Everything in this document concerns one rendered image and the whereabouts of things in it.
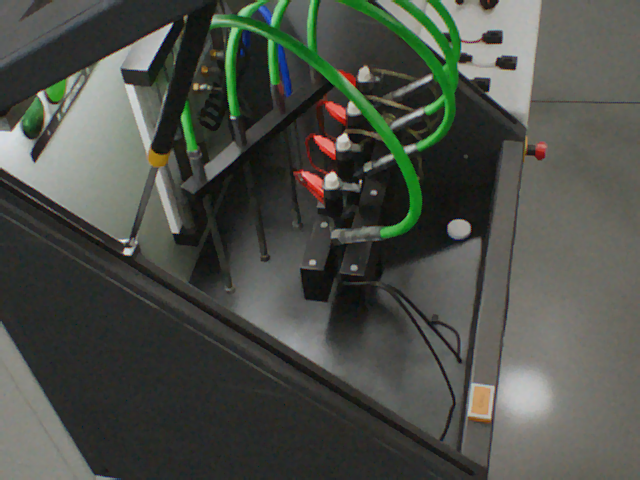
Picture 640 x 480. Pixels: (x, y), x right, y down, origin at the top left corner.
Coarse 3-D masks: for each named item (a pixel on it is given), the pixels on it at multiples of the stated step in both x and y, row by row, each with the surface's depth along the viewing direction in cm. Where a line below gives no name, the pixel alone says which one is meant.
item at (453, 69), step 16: (288, 0) 121; (400, 0) 117; (272, 16) 124; (416, 16) 118; (432, 32) 119; (272, 48) 127; (448, 48) 121; (272, 64) 130; (448, 64) 123; (272, 80) 132; (416, 112) 131; (432, 112) 130; (400, 128) 133
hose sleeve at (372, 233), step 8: (344, 232) 114; (352, 232) 112; (360, 232) 111; (368, 232) 110; (376, 232) 109; (344, 240) 114; (352, 240) 113; (360, 240) 112; (368, 240) 111; (376, 240) 109
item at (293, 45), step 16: (224, 16) 100; (240, 16) 98; (256, 32) 97; (272, 32) 96; (288, 48) 96; (304, 48) 95; (320, 64) 94; (336, 80) 94; (352, 96) 94; (368, 112) 95; (192, 128) 121; (384, 128) 95; (192, 144) 123; (400, 144) 96; (400, 160) 96; (416, 176) 98; (416, 192) 99; (416, 208) 100; (400, 224) 105
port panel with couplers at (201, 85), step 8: (216, 8) 141; (208, 32) 146; (208, 40) 147; (208, 48) 147; (208, 56) 148; (216, 56) 148; (200, 64) 144; (208, 64) 148; (216, 64) 152; (200, 72) 145; (208, 72) 145; (216, 72) 145; (200, 80) 145; (208, 80) 149; (192, 88) 142; (200, 88) 142; (208, 88) 142; (200, 96) 146; (200, 104) 147
